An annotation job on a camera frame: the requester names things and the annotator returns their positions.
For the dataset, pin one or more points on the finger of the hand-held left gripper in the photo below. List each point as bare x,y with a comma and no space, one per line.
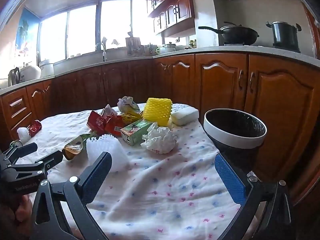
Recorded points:
25,150
43,161

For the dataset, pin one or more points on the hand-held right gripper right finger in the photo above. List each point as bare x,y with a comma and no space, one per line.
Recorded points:
228,177

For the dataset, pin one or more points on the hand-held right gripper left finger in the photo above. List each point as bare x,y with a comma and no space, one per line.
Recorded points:
96,177

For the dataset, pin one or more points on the white foam fruit net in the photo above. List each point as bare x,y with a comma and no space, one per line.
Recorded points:
107,145

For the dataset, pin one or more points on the white-rimmed bin with black liner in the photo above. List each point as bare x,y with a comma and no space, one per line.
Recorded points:
235,130

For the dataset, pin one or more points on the green drink carton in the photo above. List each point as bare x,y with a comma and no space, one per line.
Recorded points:
136,131

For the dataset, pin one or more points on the white tissue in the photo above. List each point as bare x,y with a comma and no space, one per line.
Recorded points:
158,138

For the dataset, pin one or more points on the yellow foam fruit net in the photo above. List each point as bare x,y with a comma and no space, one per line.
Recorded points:
158,111

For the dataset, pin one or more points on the person's left hand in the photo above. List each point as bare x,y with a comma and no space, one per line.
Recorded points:
22,210

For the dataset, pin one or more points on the red can in foam net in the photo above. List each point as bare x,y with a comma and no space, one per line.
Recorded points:
31,128

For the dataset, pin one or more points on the red snack packet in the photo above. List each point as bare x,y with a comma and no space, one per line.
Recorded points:
96,122

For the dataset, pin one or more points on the floral white cloth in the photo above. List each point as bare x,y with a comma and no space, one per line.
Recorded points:
162,187

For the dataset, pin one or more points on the crumpled silver wrapper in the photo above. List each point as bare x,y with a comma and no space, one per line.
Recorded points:
108,111

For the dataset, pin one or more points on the steel electric kettle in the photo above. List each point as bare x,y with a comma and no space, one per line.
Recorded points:
13,76

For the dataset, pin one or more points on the white sponge block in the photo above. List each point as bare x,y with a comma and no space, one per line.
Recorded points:
185,116

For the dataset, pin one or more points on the white rice cooker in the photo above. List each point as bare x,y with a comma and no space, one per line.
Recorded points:
30,73

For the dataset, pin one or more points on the crumpled grey yellow wrapper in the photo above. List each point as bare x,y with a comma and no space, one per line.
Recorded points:
128,105

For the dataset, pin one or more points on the white lidded container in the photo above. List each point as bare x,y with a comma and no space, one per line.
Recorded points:
47,68

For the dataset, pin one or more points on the wooden lower kitchen cabinets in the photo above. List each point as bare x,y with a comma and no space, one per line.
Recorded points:
220,85

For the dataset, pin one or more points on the wooden kitchen cabinets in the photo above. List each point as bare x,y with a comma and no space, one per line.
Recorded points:
175,5
220,85

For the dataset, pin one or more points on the chrome kitchen faucet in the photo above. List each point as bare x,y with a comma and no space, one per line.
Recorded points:
103,51

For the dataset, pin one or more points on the pale kitchen countertop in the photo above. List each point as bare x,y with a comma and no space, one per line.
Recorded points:
175,52

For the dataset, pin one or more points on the wooden knife block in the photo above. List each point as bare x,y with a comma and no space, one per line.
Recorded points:
132,45

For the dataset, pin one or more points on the white green teapot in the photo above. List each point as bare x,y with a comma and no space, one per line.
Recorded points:
168,48

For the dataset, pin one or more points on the black wok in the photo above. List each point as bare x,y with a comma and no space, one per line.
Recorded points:
238,33

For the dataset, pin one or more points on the kitchen window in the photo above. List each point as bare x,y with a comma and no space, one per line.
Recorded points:
112,27

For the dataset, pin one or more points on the dark cooking pot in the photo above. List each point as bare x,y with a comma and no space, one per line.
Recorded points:
285,35

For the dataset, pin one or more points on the wooden upper kitchen cabinets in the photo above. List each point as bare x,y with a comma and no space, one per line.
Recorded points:
175,5

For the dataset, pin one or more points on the blue wall poster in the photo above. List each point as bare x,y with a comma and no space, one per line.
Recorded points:
26,37

